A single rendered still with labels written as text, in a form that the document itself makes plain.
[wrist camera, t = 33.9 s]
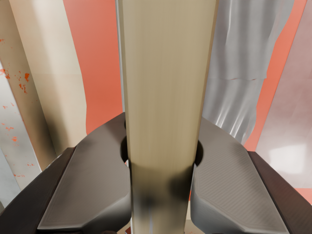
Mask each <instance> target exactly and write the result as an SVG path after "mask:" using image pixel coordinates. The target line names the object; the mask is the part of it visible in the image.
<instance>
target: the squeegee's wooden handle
mask: <svg viewBox="0 0 312 234"><path fill-rule="evenodd" d="M218 6H219V0H118V9H119V24H120V39H121V54H122V69H123V90H124V105H125V120H126V135H127V150H128V164H129V169H130V186H131V214H132V230H133V234H184V229H185V222H186V216H187V210H188V204H189V195H190V189H191V183H192V177H193V171H194V164H195V156H196V150H197V144H198V137H199V131H200V125H201V118H202V110H203V104H204V98H205V91H206V85H207V79H208V71H209V64H210V58H211V52H212V46H213V40H214V33H215V25H216V19H217V13H218Z"/></svg>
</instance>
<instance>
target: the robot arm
mask: <svg viewBox="0 0 312 234"><path fill-rule="evenodd" d="M127 160H128V150H127V135H126V120H125V112H123V113H121V114H119V115H118V116H116V117H114V118H113V119H111V120H109V121H108V122H106V123H104V124H103V125H101V126H99V127H98V128H96V129H95V130H93V131H92V132H91V133H89V134H88V135H87V136H86V137H85V138H83V139H82V140H81V141H80V142H79V143H78V144H77V145H76V146H75V147H69V148H67V149H65V150H64V151H63V152H62V153H61V154H60V155H59V156H58V157H57V158H56V159H55V160H54V161H53V162H52V163H51V164H50V165H48V166H47V167H46V168H45V169H44V170H43V171H42V172H41V173H40V174H39V175H38V176H37V177H36V178H35V179H34V180H33V181H32V182H30V183H29V184H28V185H27V186H26V187H25V188H24V189H23V190H22V191H21V192H20V193H19V194H18V195H17V196H16V197H15V198H14V199H13V200H12V201H11V202H10V203H9V204H8V205H7V206H6V208H5V209H4V210H3V211H2V212H1V213H0V234H117V232H118V231H119V230H120V229H122V228H123V227H124V226H125V225H127V224H128V223H129V221H130V220H131V215H132V214H131V186H130V169H129V167H128V166H127V165H126V164H125V162H126V161H127ZM195 164H196V166H197V167H196V168H195V171H194V177H193V183H192V189H191V195H190V218H191V220H192V222H193V224H194V225H195V226H196V227H197V228H199V229H200V230H201V231H202V232H203V233H205V234H312V205H311V204H310V203H309V202H308V201H307V200H306V199H305V198H304V197H303V196H302V195H301V194H300V193H299V192H298V191H297V190H296V189H295V188H293V187H292V186H291V185H290V184H289V183H288V182H287V181H286V180H285V179H284V178H283V177H282V176H281V175H280V174H279V173H278V172H276V171H275V170H274V169H273V168H272V167H271V166H270V165H269V164H268V163H267V162H266V161H265V160H264V159H263V158H262V157H261V156H259V155H258V154H257V153H256V152H255V151H248V150H247V149H246V148H245V147H244V146H243V145H242V144H241V143H240V142H239V141H237V140H236V139H235V138H234V137H233V136H231V135H230V134H229V133H227V132H226V131H225V130H223V129H222V128H220V127H218V126H217V125H215V124H214V123H212V122H210V121H209V120H207V119H205V118H204V117H201V125H200V131H199V137H198V144H197V150H196V156H195Z"/></svg>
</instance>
